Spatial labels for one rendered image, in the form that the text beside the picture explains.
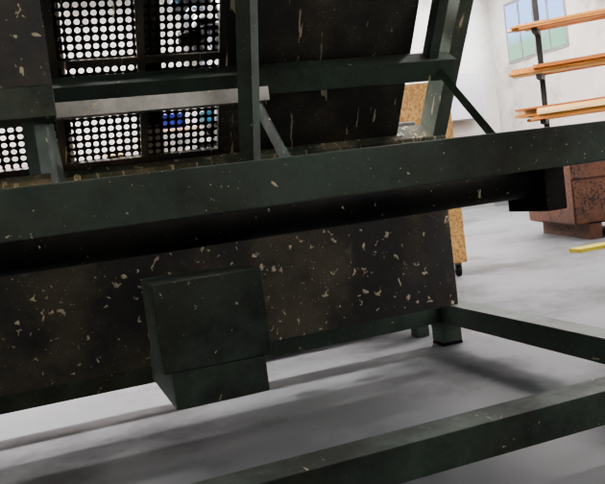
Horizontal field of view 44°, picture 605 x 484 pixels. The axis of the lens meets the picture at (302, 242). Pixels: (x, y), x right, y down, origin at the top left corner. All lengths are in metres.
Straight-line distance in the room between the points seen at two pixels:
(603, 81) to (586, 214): 6.31
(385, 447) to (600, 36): 11.15
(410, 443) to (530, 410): 0.30
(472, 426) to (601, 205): 4.74
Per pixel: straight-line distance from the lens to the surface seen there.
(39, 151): 1.81
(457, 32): 2.88
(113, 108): 2.09
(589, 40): 12.62
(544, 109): 9.79
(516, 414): 1.74
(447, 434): 1.65
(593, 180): 6.27
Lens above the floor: 0.74
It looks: 5 degrees down
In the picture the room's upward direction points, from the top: 7 degrees counter-clockwise
